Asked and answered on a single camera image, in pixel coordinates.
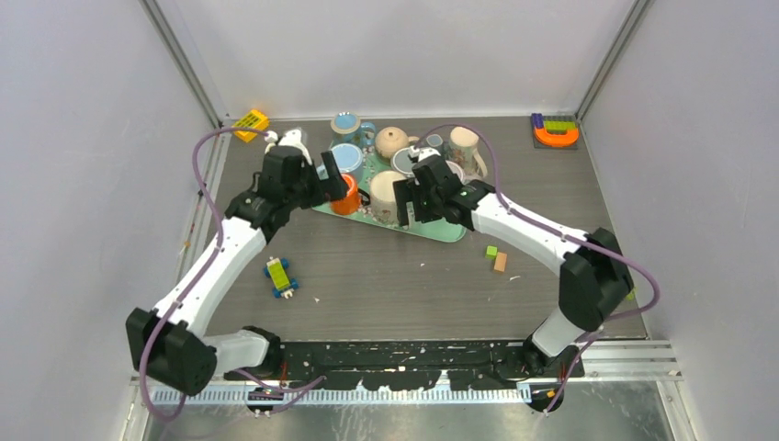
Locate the green cube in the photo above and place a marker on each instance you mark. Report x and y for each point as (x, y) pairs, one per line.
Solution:
(491, 251)

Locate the small blue-grey cup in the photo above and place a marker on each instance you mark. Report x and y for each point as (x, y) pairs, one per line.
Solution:
(434, 141)

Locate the yellow toy block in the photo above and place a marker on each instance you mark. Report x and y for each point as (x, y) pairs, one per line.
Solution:
(252, 121)

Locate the wooden block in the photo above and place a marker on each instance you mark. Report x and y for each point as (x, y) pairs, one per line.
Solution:
(499, 262)

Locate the light blue mug on tray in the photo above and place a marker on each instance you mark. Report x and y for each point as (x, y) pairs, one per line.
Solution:
(349, 159)

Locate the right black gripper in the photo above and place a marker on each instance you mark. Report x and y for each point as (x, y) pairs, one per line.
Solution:
(405, 192)

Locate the beige teapot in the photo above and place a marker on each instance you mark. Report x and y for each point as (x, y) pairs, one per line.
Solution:
(390, 140)

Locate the tall floral mug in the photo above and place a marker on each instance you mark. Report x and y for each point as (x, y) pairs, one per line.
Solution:
(464, 149)

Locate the orange mug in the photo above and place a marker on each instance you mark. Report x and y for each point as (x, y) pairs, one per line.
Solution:
(355, 198)

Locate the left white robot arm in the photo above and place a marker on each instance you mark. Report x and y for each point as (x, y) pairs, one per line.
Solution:
(168, 343)

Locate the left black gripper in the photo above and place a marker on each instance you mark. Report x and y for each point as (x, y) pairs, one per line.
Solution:
(319, 194)

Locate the green floral tray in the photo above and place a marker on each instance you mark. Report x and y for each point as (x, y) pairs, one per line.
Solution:
(439, 230)

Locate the toy brick car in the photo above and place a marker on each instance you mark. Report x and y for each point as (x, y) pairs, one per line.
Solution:
(284, 286)

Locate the blue mug behind tray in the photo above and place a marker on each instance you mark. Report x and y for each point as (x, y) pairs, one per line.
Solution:
(348, 127)

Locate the cream floral mug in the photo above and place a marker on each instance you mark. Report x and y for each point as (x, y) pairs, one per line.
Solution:
(383, 204)

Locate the grey mug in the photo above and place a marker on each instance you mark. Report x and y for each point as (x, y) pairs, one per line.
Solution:
(404, 160)

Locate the lilac mug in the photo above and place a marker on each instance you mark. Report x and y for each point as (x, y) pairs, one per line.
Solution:
(456, 169)

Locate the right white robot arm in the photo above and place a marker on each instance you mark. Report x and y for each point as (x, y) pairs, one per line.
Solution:
(592, 282)

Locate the orange and green toy stack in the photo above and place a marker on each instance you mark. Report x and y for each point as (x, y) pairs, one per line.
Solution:
(557, 132)

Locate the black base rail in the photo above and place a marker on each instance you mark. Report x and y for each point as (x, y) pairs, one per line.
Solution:
(413, 365)

